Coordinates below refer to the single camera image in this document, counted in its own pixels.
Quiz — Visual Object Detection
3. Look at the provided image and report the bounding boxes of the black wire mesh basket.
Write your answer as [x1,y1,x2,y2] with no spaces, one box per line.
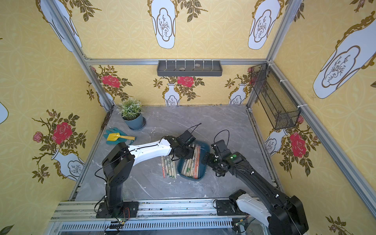
[250,64,301,130]

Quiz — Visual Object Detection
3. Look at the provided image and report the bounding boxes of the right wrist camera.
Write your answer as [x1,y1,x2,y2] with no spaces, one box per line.
[211,140,232,159]

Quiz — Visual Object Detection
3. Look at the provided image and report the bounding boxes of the yellow hand trowel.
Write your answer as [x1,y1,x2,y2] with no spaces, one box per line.
[107,133,136,142]

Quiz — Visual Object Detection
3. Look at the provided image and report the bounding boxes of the grey wall shelf tray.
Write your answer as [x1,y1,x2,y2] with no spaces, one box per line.
[157,59,223,77]

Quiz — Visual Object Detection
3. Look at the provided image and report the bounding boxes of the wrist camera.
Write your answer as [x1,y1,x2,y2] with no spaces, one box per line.
[211,140,232,159]
[177,130,196,146]

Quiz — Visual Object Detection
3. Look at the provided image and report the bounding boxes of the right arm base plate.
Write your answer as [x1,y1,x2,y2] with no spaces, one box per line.
[212,199,248,216]

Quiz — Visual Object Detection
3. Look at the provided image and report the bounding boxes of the aluminium front rail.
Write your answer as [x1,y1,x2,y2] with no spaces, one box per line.
[43,198,309,235]

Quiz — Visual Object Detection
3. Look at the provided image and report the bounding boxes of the potted green plant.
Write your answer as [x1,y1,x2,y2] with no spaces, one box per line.
[117,98,146,131]

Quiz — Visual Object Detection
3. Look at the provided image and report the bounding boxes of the teal plastic storage box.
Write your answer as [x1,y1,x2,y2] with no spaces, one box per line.
[177,141,210,181]

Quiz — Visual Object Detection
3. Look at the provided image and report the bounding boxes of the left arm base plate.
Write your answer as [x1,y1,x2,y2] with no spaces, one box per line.
[96,201,139,219]

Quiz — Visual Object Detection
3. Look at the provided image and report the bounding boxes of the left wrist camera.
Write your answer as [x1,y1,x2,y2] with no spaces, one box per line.
[177,130,196,146]

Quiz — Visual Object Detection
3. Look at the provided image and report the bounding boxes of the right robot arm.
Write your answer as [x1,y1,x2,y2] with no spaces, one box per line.
[201,152,309,235]

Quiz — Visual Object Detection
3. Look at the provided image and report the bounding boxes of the green garden glove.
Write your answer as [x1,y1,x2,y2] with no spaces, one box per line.
[103,127,130,146]

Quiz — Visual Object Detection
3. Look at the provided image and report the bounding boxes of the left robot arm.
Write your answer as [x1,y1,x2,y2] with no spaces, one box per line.
[102,131,196,215]

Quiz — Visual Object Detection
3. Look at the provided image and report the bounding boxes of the green label chopsticks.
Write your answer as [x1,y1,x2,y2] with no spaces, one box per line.
[167,156,175,178]

